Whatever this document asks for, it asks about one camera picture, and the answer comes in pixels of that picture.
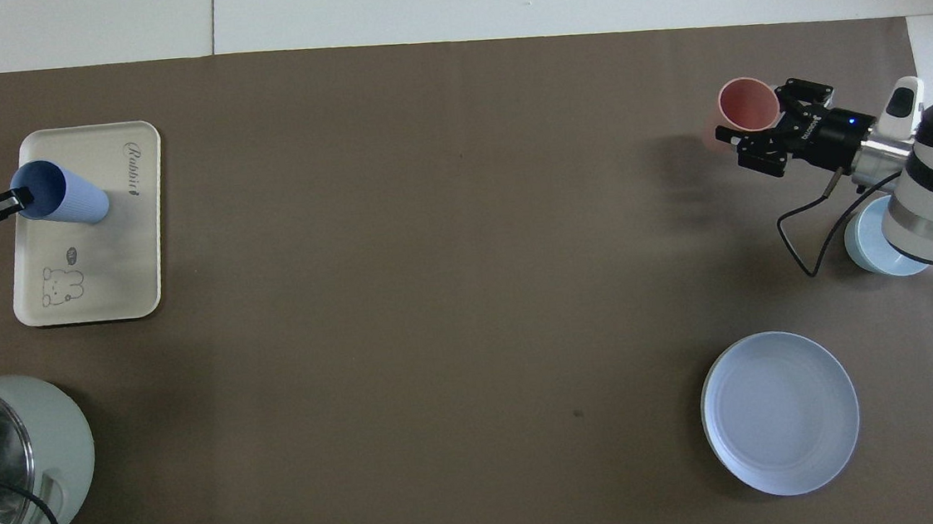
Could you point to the lavender blue plate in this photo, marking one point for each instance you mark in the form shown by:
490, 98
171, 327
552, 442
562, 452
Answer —
778, 412

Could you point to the brown paper table mat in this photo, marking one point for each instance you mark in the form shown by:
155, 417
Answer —
436, 298

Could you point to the pink cup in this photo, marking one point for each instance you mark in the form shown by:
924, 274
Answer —
748, 102

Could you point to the light blue bowl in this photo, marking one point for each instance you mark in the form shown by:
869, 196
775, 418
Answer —
865, 251

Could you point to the blue ribbed cup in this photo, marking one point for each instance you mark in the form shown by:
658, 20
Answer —
70, 197

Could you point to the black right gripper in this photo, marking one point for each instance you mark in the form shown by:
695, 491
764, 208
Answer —
831, 137

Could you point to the cream rabbit print tray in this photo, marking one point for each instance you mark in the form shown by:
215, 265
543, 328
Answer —
125, 264

